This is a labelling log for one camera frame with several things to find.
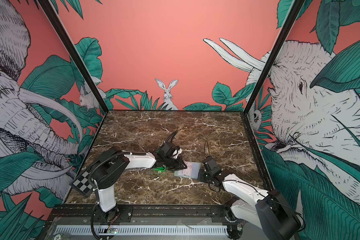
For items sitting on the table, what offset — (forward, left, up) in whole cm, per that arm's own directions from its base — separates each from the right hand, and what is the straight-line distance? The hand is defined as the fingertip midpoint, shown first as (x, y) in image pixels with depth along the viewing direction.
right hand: (198, 174), depth 86 cm
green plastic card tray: (+2, +22, +2) cm, 22 cm away
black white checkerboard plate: (-7, +64, +3) cm, 65 cm away
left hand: (+4, +6, +3) cm, 7 cm away
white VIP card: (+1, +6, -1) cm, 7 cm away
